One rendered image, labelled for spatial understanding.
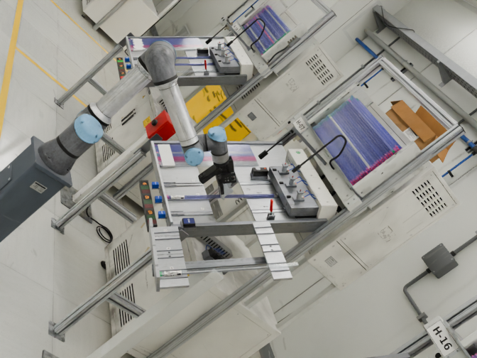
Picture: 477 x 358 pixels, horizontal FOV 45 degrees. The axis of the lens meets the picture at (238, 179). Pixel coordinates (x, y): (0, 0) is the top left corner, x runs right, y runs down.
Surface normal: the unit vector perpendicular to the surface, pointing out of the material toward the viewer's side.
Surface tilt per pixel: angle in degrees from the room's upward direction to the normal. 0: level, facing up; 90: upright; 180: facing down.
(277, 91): 90
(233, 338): 90
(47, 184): 90
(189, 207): 43
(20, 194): 90
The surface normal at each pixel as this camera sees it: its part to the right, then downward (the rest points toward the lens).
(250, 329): 0.24, 0.56
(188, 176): 0.14, -0.83
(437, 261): -0.60, -0.55
